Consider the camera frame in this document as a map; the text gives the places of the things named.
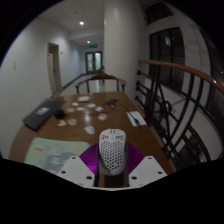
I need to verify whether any white paper sheet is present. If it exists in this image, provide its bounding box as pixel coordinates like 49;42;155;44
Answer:
126;110;148;128

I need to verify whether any black railing with wooden handrail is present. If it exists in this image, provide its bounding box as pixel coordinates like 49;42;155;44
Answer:
134;58;224;169

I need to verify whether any round white card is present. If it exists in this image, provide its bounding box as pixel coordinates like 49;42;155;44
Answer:
83;124;97;136

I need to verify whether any dark bunch of keys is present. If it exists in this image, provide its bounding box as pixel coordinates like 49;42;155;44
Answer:
105;98;119;109

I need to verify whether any glass double door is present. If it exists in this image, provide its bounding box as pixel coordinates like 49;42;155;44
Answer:
84;50;103;75

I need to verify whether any black pen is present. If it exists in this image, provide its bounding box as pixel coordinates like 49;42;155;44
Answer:
128;111;143;127

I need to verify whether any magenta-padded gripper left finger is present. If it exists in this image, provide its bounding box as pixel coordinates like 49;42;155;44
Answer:
56;143;100;188

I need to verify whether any dark closed laptop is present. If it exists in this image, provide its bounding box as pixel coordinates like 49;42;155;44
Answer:
22;99;67;131

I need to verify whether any white perforated computer mouse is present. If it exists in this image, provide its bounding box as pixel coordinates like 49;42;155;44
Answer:
97;128;128;177

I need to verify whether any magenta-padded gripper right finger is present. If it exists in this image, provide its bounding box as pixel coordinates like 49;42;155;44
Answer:
124;142;168;188

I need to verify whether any small black object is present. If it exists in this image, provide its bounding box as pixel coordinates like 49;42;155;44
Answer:
53;108;67;120

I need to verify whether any wooden chair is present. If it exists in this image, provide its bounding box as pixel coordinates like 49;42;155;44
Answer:
74;67;128;95

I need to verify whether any side door in wall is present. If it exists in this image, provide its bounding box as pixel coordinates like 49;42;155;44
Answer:
46;41;64;96

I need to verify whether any white card with red print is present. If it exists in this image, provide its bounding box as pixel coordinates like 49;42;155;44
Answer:
96;112;109;122

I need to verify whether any dark framed window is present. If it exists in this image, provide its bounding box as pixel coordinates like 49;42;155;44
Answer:
144;1;224;116

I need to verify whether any light green printed mouse pad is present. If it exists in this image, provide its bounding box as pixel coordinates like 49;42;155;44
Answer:
24;136;91;175

